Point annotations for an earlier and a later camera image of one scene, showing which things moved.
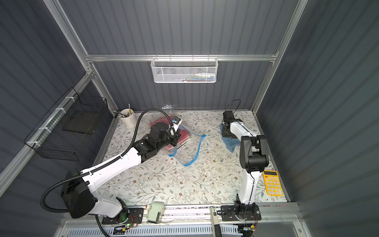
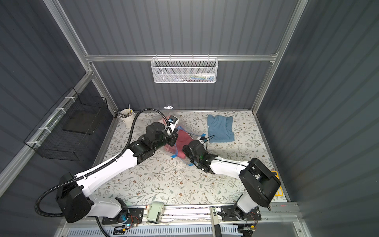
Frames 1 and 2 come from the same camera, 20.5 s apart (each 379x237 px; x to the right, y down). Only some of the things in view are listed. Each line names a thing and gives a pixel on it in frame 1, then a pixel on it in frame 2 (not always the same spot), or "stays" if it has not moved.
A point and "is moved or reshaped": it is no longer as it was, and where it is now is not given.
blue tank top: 231,142 → 220,129
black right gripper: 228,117 → 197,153
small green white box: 155,212 stays
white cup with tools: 128,115 stays
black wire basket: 65,132 stays
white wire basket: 184,70 stays
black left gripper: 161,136 stays
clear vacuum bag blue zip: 187,150 is moved or reshaped
